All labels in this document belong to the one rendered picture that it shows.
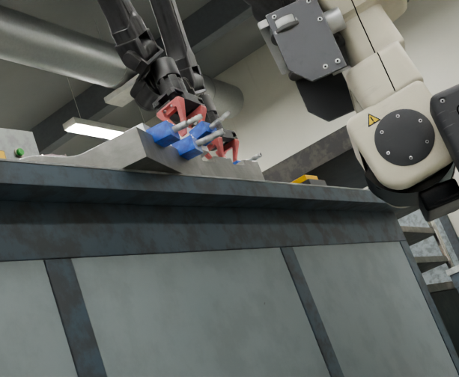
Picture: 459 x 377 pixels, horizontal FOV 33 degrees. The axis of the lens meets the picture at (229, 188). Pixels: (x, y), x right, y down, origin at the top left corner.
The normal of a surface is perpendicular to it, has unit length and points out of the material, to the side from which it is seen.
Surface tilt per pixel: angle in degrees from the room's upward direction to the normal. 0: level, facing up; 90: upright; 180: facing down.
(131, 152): 90
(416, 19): 90
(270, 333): 90
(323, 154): 90
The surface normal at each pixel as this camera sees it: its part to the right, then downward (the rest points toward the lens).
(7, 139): 0.74, -0.44
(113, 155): -0.33, -0.17
